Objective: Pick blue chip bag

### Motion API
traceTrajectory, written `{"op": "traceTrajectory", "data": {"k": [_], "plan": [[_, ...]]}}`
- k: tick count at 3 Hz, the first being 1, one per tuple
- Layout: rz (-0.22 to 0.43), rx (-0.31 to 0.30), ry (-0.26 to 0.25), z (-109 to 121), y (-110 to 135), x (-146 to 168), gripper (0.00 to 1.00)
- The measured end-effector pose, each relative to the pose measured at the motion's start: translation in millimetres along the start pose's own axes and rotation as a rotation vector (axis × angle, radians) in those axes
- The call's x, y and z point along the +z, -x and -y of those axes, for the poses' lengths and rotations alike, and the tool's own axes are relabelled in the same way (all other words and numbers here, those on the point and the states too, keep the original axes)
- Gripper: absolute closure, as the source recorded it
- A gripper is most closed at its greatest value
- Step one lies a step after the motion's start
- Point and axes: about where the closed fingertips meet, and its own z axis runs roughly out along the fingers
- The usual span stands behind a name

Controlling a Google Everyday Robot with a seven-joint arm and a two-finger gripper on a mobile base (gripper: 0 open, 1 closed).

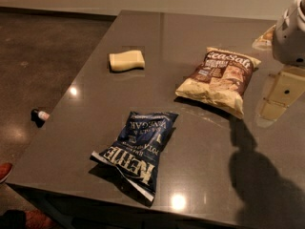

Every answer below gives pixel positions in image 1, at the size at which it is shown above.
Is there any cream brown chip bag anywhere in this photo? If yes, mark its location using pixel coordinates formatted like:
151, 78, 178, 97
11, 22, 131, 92
175, 47, 260, 119

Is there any blue Kettle chip bag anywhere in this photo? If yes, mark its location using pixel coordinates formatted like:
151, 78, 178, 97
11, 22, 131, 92
91, 112, 178, 201

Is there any small bottle on floor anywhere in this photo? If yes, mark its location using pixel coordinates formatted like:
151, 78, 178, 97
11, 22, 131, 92
30, 109, 50, 121

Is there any red patterned rug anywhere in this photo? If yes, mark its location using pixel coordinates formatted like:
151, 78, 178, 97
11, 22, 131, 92
25, 210, 56, 229

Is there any yellow sponge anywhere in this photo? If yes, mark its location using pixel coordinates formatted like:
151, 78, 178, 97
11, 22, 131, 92
109, 50, 145, 72

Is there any red shoe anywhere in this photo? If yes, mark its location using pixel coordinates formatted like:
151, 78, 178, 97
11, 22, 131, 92
0, 162, 13, 183

